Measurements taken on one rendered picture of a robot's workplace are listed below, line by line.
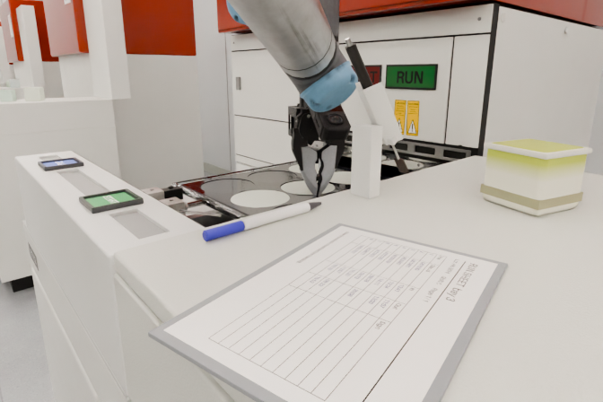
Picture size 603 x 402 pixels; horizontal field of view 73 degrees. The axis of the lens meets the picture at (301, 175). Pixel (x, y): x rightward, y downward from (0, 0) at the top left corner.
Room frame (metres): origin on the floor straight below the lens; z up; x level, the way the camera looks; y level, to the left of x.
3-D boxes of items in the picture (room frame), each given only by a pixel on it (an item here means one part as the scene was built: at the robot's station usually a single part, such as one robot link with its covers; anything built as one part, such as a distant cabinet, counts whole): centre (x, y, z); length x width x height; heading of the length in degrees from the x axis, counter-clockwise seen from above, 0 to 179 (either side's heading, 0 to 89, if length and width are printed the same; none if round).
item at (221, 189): (0.74, -0.01, 0.90); 0.34 x 0.34 x 0.01; 41
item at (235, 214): (0.62, 0.13, 0.90); 0.38 x 0.01 x 0.01; 41
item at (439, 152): (0.89, -0.16, 0.96); 0.44 x 0.01 x 0.02; 41
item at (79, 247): (0.55, 0.31, 0.89); 0.55 x 0.09 x 0.14; 41
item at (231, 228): (0.38, 0.03, 0.97); 0.14 x 0.01 x 0.01; 131
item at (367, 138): (0.48, -0.09, 1.03); 0.06 x 0.04 x 0.13; 131
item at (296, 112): (0.70, -0.02, 1.05); 0.09 x 0.08 x 0.12; 15
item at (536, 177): (0.44, -0.25, 1.00); 0.07 x 0.07 x 0.07; 26
